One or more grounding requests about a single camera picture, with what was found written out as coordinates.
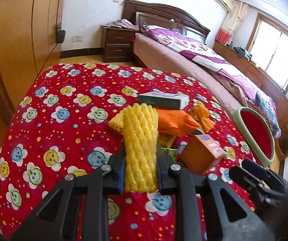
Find yellow foam fruit net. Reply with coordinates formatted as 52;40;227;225
108;103;159;193

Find wooden window cabinet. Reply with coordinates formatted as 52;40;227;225
213;42;288;161

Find clothes on cabinet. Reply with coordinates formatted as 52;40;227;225
233;46;252;60

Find red smiley flower blanket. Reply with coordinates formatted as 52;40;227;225
0;64;255;238

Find dark wooden bed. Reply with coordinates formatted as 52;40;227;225
122;0;288;141

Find dark wooden nightstand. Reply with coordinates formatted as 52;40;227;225
101;27;137;63

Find red bucket green rim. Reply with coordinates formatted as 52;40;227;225
232;107;275;167

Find red white curtain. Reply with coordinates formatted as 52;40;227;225
216;0;249;45

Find orange foam net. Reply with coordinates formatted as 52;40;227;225
157;109;201;137

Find wooden wardrobe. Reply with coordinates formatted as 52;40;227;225
0;0;63;125

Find purple white quilt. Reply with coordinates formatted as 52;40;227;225
141;25;277;114

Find black bag on wardrobe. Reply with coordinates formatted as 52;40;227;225
55;23;66;44

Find yellow small wrapper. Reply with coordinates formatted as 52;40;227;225
158;132;176;149

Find orange medicine box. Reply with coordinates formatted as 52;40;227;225
180;134;225;175

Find wall power socket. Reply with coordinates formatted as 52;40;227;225
72;35;84;42

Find blue plaid cloth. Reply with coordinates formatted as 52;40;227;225
255;91;281;139

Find window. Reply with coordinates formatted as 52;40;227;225
246;13;288;93

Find green mosquito coil box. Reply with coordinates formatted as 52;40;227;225
161;147;178;163

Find green white long box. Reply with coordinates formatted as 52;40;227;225
137;90;190;110

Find clothes on nightstand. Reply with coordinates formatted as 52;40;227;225
101;19;139;31

